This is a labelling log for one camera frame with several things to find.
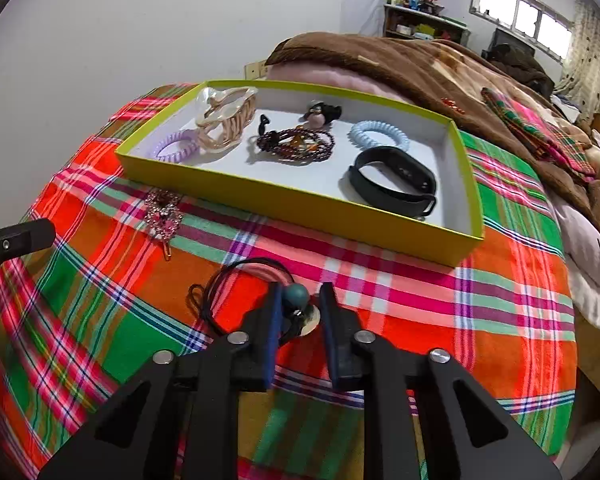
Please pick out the folded plaid cloth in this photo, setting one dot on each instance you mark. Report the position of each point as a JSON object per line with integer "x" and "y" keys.
{"x": 544, "y": 140}

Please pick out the dark clothes pile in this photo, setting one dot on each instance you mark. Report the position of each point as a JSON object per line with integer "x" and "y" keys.
{"x": 522, "y": 67}

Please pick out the black smart wristband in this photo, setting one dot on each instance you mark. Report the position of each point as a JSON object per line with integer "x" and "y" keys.
{"x": 414, "y": 186}

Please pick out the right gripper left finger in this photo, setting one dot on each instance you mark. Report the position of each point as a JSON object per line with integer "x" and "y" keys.
{"x": 177, "y": 416}

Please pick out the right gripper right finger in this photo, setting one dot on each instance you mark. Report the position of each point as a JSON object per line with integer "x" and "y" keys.
{"x": 425, "y": 416}

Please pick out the white floral quilt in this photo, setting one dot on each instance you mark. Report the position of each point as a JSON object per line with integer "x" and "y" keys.
{"x": 581, "y": 243}

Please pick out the yellow-green shallow box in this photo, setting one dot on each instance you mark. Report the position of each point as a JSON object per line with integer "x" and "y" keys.
{"x": 319, "y": 195}

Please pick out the colourful plaid cloth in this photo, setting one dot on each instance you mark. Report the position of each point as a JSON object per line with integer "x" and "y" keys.
{"x": 80, "y": 318}

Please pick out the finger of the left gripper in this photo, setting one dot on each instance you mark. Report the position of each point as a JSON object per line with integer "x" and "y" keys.
{"x": 25, "y": 238}

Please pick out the pink pillow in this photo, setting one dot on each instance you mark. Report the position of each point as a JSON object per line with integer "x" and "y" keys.
{"x": 312, "y": 73}

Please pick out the beige hair claw clip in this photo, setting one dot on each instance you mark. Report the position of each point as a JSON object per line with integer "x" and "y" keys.
{"x": 228, "y": 113}

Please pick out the floral curtain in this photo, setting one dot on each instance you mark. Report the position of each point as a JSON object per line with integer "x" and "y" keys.
{"x": 580, "y": 80}

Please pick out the pink rhinestone hair clip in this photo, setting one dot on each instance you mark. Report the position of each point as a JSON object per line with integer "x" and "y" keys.
{"x": 163, "y": 218}

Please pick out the dark wooden shelf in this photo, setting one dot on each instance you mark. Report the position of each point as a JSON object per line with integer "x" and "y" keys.
{"x": 405, "y": 23}

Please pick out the wall power socket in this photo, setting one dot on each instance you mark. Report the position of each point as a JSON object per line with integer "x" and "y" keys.
{"x": 256, "y": 70}

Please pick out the brown fleece blanket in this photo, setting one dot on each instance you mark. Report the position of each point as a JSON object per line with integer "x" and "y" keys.
{"x": 448, "y": 79}

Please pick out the window with white frame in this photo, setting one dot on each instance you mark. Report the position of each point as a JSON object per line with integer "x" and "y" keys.
{"x": 530, "y": 20}

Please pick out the black elastic teal bead tie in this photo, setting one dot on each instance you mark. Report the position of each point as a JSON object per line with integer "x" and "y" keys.
{"x": 221, "y": 293}

